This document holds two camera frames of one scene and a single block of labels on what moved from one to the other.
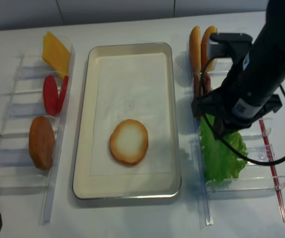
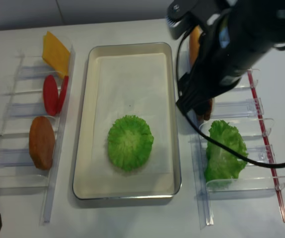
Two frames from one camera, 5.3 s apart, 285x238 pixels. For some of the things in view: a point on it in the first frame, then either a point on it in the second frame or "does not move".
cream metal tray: (166, 185) does not move
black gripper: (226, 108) → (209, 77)
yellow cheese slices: (56, 54) does not move
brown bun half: (41, 142) does not move
